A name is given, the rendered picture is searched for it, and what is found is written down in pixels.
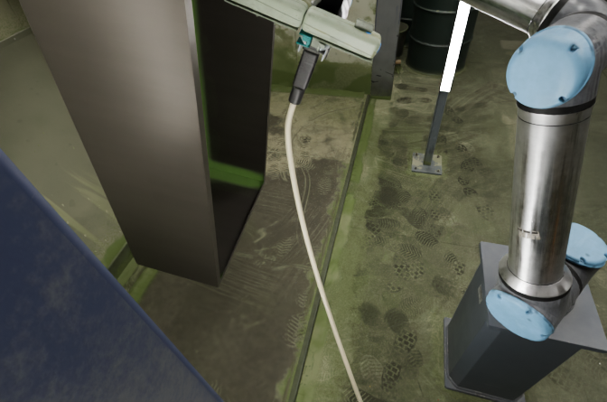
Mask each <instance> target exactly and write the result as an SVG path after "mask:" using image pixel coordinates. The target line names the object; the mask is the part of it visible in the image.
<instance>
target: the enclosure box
mask: <svg viewBox="0 0 607 402"><path fill-rule="evenodd" d="M19 2H20V5H21V7H22V8H23V11H24V14H25V16H26V18H27V20H28V23H29V25H30V26H31V28H32V31H33V34H34V36H35V39H36V41H37V42H38V44H39V46H40V49H41V51H42V54H43V57H44V59H45V60H46V62H47V65H48V67H49V69H50V71H51V75H52V76H53V78H54V80H55V83H56V85H57V87H58V89H59V92H60V94H61V96H62V99H63V101H64V103H65V105H66V107H67V109H68V111H69V113H70V117H71V119H72V121H73V123H74V126H75V127H76V129H77V131H78V134H79V137H80V139H81V141H82V144H83V145H84V147H85V149H86V152H87V154H88V156H89V160H90V161H91V163H92V165H93V168H94V170H95V172H96V174H97V176H98V179H99V181H100V183H101V186H102V188H103V190H104V192H105V194H106V196H107V199H108V202H109V204H110V206H111V208H112V210H113V212H114V214H115V216H116V218H117V222H118V224H119V226H120V228H121V230H122V232H123V234H124V237H125V239H126V242H127V244H128V246H129V248H130V250H131V252H132V255H133V257H134V259H135V262H136V263H137V264H138V265H141V266H147V267H150V268H153V269H156V270H159V271H163V272H165V273H169V274H172V275H175V276H180V277H184V278H187V279H191V280H193V281H196V282H200V283H203V284H206V285H212V286H215V287H218V288H219V285H220V282H221V280H222V278H223V276H224V274H225V272H226V270H227V267H228V265H229V262H230V260H231V258H232V256H233V254H234V251H235V249H236V247H237V245H238V242H239V240H240V237H241V235H242V233H243V231H244V228H245V227H246V225H247V221H248V219H249V217H250V214H251V212H252V210H253V209H254V206H255V204H256V202H257V198H258V196H259V194H260V192H261V190H262V188H263V186H264V183H265V178H266V153H267V139H268V126H269V112H270V99H271V85H272V71H273V58H274V44H275V24H274V22H272V21H269V20H267V19H266V18H263V17H261V16H258V17H256V15H255V14H252V13H250V12H249V11H246V10H244V9H241V8H239V7H237V6H234V5H232V4H229V3H227V2H225V1H224V0H19Z"/></svg>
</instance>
